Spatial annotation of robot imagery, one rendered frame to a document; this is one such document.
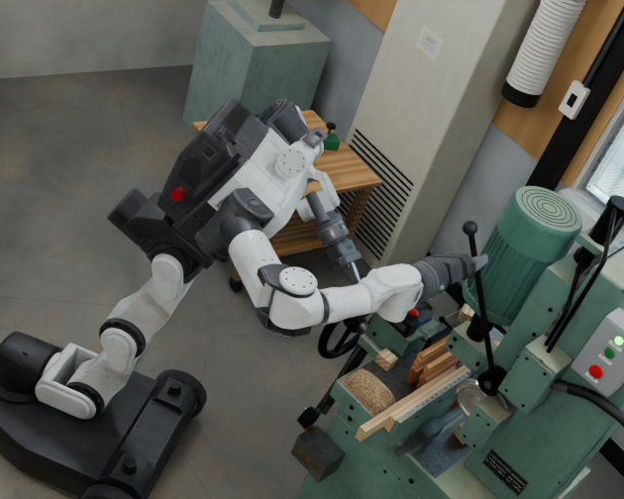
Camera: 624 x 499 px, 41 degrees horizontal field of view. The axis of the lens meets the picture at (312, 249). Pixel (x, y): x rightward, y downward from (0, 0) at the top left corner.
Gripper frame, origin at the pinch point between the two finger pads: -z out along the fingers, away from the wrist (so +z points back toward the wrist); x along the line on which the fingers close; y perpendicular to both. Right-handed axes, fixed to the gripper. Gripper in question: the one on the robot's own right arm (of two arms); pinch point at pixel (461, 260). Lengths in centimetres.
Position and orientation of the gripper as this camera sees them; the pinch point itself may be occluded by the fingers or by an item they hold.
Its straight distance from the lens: 199.4
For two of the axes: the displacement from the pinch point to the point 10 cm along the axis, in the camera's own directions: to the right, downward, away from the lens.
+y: 1.8, 9.6, 2.2
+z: -6.9, 2.9, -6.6
